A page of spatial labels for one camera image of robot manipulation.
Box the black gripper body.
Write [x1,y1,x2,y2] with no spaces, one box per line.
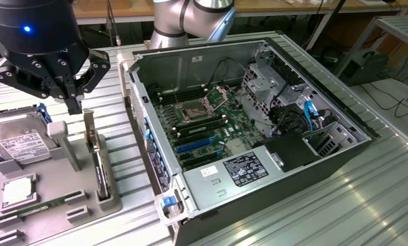
[0,0,91,77]

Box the graphics card with metal bracket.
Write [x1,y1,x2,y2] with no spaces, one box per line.
[83,108,114,203]

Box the blue expansion slot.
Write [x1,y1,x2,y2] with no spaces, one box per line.
[176,138,215,154]

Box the long black expansion slot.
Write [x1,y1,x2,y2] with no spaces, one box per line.
[180,150,219,162]
[183,156,223,170]

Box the blue disk caddy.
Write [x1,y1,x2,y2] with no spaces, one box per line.
[0,102,52,124]

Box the silver hard disk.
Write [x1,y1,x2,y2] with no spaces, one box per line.
[0,112,60,165]

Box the wooden desk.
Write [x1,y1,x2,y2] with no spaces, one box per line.
[72,0,408,26]

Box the thin locking lever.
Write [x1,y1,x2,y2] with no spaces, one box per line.
[172,84,183,106]

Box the CPU socket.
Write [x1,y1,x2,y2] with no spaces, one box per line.
[180,98,226,121]

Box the metal socket cover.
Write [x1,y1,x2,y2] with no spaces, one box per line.
[203,86,234,107]

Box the black RAM stick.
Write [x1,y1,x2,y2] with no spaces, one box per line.
[174,124,231,137]

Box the grey parts rack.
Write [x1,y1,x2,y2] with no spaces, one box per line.
[0,120,123,246]

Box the silver CPU chip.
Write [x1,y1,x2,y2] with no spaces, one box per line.
[3,178,34,206]

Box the green motherboard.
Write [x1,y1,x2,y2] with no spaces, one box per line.
[152,83,259,172]

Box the silver drive cage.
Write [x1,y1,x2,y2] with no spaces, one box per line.
[239,63,316,121]

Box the green RAM stick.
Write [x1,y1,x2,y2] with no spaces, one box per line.
[0,192,80,218]

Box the silver chipset heatsink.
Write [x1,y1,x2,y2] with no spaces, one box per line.
[226,139,252,156]

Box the grey power supply unit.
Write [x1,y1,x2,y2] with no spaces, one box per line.
[182,150,284,213]

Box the silver disk bay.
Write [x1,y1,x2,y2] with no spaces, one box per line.
[302,121,360,158]

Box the open PC case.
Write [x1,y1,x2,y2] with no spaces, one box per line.
[116,37,382,246]

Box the black device under table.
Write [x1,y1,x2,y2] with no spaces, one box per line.
[342,50,391,87]

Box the metal slat table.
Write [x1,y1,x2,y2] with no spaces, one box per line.
[356,12,408,80]

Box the beige corner bracket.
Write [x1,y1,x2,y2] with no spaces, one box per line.
[155,189,194,227]
[116,48,140,72]

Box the hanging cable with plug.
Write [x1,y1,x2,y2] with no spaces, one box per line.
[106,0,123,47]

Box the thin black cable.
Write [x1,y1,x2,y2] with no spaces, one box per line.
[211,58,250,87]

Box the black cable bundle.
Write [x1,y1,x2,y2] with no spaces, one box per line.
[268,106,311,134]

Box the blue wire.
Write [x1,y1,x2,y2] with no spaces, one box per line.
[303,100,320,132]

